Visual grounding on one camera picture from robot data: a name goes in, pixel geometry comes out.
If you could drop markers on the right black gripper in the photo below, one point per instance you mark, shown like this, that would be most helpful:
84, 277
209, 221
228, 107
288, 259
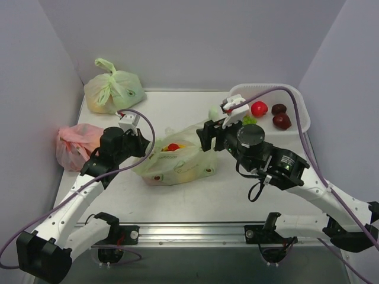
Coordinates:
215, 136

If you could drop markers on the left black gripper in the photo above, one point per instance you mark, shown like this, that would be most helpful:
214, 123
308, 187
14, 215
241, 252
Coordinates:
139, 142

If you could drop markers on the light green fruit bag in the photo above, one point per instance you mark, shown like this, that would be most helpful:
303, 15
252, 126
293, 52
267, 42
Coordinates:
181, 166

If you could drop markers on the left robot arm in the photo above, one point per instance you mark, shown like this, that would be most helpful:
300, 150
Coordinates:
50, 249

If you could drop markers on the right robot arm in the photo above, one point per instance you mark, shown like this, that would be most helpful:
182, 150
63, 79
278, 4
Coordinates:
345, 221

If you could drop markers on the red tomato in bag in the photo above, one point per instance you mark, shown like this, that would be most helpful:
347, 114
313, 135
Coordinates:
173, 147

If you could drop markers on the green knotted plastic bag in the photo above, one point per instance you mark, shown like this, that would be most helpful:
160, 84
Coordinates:
113, 90

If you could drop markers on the pink knotted plastic bag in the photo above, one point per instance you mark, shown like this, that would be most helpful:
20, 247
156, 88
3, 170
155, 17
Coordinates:
74, 145

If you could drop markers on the dark maroon fruit upper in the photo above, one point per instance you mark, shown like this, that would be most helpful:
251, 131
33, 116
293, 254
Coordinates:
278, 108

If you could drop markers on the dark red fruit lower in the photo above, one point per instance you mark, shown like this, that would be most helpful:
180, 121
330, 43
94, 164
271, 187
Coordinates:
282, 121

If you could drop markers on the yellow bell pepper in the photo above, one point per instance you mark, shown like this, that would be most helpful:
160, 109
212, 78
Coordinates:
164, 149

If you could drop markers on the green grape bunch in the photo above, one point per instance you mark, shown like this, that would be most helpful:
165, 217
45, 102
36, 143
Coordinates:
248, 120

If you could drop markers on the red apple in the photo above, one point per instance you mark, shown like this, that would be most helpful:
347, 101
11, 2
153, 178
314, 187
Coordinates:
259, 109

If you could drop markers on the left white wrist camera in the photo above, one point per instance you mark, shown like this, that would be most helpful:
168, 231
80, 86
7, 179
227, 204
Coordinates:
128, 121

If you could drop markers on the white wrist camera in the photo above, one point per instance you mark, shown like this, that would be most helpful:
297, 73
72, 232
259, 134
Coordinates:
235, 107
128, 121

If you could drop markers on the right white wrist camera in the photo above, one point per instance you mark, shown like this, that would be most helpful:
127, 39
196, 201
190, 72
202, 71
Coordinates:
235, 107

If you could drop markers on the aluminium mounting rail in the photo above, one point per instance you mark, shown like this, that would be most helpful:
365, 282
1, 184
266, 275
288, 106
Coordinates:
189, 233

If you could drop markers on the left black base bracket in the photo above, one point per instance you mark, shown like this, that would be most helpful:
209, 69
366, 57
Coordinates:
125, 235

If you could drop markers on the black base bracket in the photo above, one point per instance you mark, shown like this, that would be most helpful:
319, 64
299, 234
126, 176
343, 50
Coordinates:
254, 234
125, 235

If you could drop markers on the right black base bracket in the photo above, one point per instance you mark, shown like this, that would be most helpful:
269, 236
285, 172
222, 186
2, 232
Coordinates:
254, 234

